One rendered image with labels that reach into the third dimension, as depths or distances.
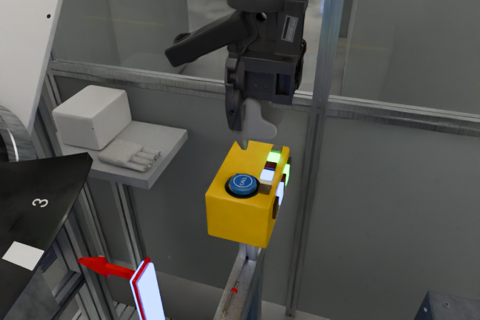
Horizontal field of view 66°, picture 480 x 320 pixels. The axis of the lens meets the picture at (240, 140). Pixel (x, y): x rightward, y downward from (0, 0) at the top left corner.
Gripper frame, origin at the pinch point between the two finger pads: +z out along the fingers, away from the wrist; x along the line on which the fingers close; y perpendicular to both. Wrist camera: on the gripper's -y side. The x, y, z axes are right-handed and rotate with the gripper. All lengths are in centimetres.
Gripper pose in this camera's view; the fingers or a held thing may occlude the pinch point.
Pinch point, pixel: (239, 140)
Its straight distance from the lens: 51.4
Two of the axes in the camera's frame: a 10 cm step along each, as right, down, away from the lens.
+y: 9.6, 1.8, -2.4
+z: -0.1, 8.2, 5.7
